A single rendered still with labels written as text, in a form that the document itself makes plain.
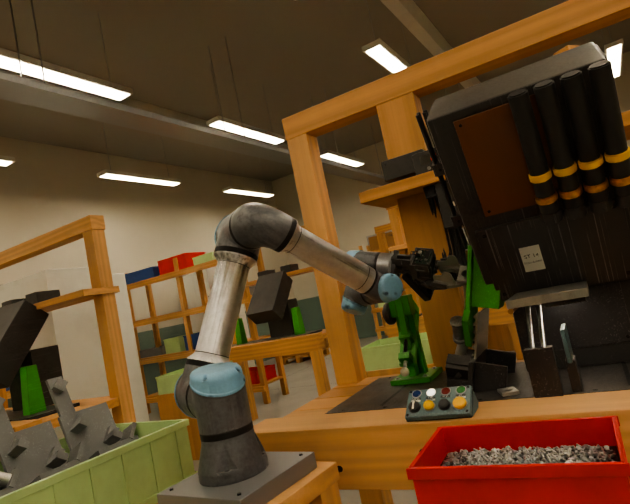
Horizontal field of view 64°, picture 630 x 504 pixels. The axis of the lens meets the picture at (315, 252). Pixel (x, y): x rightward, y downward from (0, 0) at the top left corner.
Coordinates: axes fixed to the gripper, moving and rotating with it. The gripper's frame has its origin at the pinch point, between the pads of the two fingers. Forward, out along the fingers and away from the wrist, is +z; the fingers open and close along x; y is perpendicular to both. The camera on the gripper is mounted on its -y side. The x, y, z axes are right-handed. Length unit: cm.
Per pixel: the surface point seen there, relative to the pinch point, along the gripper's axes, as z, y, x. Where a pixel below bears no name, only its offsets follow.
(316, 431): -27, -5, -51
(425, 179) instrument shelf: -17.2, 9.8, 31.1
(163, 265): -512, -336, 253
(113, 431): -87, -6, -66
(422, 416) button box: -0.8, 2.6, -44.1
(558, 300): 24.4, 19.8, -20.5
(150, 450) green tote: -66, 0, -69
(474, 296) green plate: 4.6, 3.9, -9.3
